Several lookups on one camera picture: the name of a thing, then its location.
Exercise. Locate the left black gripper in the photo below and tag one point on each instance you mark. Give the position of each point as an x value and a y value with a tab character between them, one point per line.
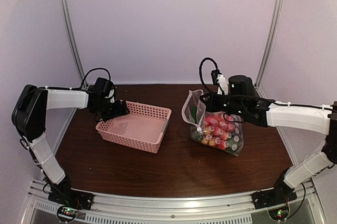
118	110

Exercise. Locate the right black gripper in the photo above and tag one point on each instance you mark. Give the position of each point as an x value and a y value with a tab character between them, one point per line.
211	106

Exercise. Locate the pink plastic basket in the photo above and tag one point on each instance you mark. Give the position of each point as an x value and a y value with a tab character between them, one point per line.
143	128

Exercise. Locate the clear zip top bag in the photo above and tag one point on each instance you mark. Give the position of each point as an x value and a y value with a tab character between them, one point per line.
217	130

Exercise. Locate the green fake cucumber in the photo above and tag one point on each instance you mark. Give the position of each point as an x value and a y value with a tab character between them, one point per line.
194	116

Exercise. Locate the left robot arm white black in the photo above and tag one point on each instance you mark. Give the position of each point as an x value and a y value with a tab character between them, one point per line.
29	118

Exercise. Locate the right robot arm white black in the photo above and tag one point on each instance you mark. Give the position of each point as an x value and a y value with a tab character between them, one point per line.
271	113

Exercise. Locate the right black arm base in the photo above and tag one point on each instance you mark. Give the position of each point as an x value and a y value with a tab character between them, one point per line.
281	193

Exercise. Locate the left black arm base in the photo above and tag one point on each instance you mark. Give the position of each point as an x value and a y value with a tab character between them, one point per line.
71	197

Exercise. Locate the left circuit board with leds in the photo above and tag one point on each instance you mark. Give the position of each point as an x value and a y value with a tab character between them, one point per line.
66	214

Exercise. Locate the circuit board with leds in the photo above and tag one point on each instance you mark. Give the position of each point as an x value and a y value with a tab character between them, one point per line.
279	215
66	214

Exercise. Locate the right circuit board with leds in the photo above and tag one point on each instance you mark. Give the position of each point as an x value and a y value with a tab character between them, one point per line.
279	215

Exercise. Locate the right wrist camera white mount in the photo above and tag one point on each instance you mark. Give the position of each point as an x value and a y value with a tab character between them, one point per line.
220	81

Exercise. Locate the right aluminium frame post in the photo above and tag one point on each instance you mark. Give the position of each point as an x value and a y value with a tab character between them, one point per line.
277	9

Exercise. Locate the aluminium frame post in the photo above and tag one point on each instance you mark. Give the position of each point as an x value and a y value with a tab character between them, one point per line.
277	9
72	41

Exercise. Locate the front aluminium rail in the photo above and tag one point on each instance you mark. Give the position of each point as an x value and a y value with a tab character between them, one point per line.
230	208

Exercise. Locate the left aluminium frame post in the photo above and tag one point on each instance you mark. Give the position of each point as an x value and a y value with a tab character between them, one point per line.
72	41

